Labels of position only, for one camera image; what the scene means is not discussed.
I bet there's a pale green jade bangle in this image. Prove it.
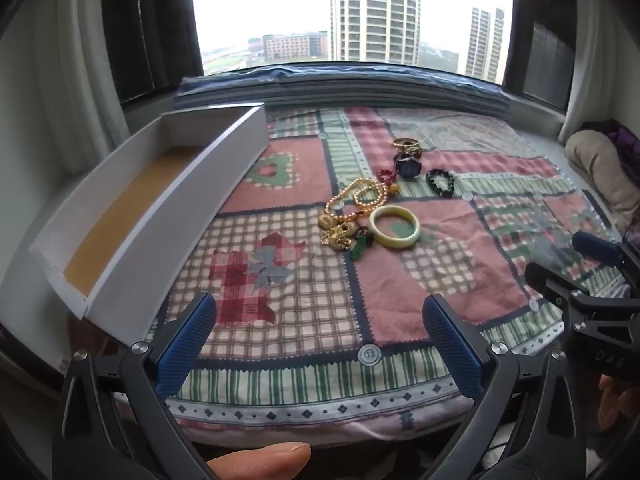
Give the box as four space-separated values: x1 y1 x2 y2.
368 205 422 249

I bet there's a gold ring charm necklace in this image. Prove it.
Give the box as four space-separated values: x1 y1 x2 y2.
318 212 370 252

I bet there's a gold chain bangle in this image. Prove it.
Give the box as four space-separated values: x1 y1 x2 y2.
392 138 421 152

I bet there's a person's right hand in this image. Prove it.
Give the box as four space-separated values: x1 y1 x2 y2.
598 375 640 430

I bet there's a white left curtain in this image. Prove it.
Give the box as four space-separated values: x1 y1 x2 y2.
35 0 130 174

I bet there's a green jade pendant cord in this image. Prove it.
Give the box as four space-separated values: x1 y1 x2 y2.
348 231 376 262

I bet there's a beige pillow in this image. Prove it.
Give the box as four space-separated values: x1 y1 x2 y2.
565 130 639 235

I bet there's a person's left hand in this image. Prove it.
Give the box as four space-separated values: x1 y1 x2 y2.
207 442 311 480

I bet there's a gold pearl bead necklace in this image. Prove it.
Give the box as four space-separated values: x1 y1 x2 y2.
324 178 402 217

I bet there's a white curtain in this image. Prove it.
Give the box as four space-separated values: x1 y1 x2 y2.
558 0 617 145
35 0 130 174

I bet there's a white cardboard box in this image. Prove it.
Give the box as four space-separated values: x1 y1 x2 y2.
30 103 269 344

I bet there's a black bead bracelet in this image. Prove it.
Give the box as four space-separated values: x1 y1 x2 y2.
425 168 458 198

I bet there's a patchwork plaid quilt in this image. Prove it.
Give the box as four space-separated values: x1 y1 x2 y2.
113 105 633 449

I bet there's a white right curtain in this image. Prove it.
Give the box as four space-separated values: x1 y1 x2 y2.
558 0 617 145

